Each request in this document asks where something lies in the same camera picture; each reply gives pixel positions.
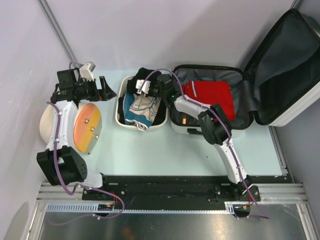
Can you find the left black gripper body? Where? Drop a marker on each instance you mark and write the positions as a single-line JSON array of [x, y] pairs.
[[88, 90]]

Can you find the cream oval tray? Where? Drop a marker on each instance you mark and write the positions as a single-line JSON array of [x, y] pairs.
[[161, 118]]

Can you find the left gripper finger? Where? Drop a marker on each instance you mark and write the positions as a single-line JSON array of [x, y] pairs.
[[105, 88], [106, 96]]

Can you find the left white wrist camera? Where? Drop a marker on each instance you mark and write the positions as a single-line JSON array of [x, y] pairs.
[[86, 71]]

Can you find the right aluminium corner post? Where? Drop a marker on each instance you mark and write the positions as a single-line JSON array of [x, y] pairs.
[[296, 4]]

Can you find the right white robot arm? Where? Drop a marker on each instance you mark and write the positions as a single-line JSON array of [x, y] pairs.
[[215, 126]]

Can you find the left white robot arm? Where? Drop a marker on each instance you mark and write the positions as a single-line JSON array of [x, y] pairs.
[[71, 126]]

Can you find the teal cream patterned towel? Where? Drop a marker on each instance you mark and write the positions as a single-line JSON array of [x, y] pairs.
[[140, 111]]

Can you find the black white space suitcase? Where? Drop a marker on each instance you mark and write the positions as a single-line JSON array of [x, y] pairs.
[[280, 80]]

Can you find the left aluminium corner post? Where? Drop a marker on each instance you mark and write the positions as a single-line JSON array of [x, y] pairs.
[[55, 26]]

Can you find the cream cylindrical bucket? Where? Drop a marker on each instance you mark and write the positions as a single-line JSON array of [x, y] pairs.
[[48, 126]]

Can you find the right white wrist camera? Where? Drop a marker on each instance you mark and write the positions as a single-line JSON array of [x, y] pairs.
[[142, 87]]

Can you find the aluminium frame rail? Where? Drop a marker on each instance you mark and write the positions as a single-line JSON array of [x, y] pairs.
[[278, 193]]

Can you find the aluminium corner post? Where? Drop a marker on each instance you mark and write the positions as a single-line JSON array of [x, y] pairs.
[[55, 26], [296, 4]]

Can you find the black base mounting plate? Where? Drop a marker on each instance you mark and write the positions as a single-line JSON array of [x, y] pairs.
[[218, 188]]

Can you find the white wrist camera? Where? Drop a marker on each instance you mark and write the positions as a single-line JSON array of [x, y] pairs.
[[142, 87], [86, 71]]

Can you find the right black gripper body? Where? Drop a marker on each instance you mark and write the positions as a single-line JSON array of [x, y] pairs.
[[154, 89]]

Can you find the red folded shirt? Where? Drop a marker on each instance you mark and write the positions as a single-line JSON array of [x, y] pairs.
[[211, 93]]

